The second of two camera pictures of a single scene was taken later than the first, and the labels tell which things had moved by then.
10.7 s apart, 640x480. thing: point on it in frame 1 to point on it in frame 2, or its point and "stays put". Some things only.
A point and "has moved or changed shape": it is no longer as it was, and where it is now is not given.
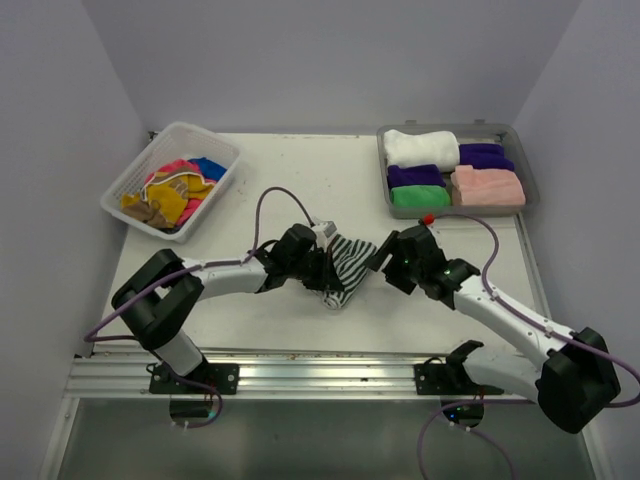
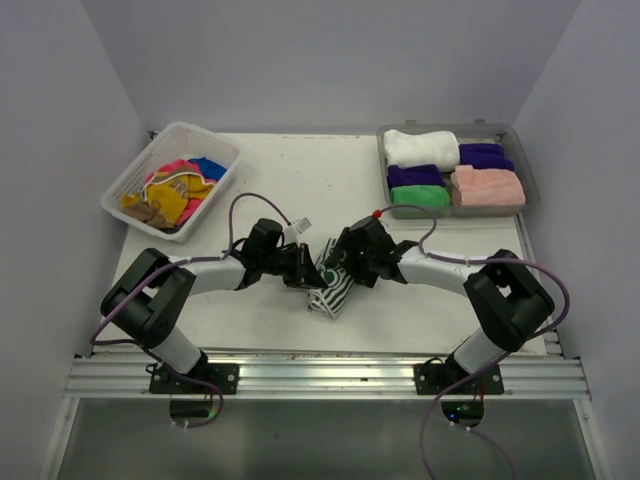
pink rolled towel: (486, 186) stays put
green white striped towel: (350, 258) has moved or changed shape
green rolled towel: (420, 196) stays put
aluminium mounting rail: (124, 373) stays put
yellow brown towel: (164, 196) stays put
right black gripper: (391, 246) to (367, 278)
